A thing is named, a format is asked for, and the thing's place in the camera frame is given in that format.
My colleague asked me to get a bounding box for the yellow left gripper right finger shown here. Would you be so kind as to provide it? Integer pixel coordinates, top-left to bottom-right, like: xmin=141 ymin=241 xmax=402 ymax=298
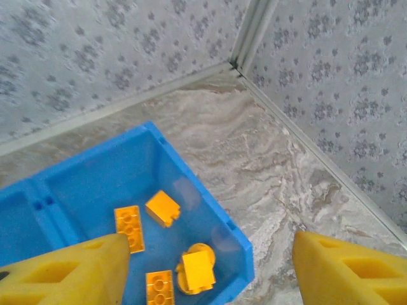
xmin=291 ymin=231 xmax=407 ymax=305

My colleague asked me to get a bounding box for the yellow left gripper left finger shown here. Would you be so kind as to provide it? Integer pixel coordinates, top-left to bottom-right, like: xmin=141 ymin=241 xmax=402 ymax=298
xmin=0 ymin=233 xmax=132 ymax=305

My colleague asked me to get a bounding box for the long yellow lego brick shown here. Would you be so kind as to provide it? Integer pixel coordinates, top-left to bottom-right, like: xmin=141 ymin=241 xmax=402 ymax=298
xmin=113 ymin=205 xmax=146 ymax=255

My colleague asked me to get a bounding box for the small yellow square lego brick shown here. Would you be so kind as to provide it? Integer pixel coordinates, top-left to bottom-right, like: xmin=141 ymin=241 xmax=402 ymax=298
xmin=144 ymin=189 xmax=181 ymax=229

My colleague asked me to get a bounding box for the yellow round lego piece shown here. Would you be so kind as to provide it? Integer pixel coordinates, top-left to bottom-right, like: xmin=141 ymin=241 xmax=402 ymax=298
xmin=175 ymin=243 xmax=217 ymax=296

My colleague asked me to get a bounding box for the blue plastic bin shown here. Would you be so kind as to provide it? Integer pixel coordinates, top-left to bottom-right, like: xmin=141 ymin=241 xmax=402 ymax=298
xmin=31 ymin=120 xmax=256 ymax=305
xmin=0 ymin=179 xmax=80 ymax=268

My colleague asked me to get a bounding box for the aluminium side floor rail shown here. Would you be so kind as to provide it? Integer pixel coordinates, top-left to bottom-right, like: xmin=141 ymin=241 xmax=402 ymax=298
xmin=238 ymin=71 xmax=407 ymax=250

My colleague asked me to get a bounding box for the aluminium back floor rail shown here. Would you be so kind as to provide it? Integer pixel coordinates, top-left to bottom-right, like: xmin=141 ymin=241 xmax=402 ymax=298
xmin=0 ymin=62 xmax=238 ymax=156

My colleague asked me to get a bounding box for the aluminium corner post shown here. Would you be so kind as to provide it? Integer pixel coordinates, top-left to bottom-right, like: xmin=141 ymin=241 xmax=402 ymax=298
xmin=230 ymin=0 xmax=280 ymax=72

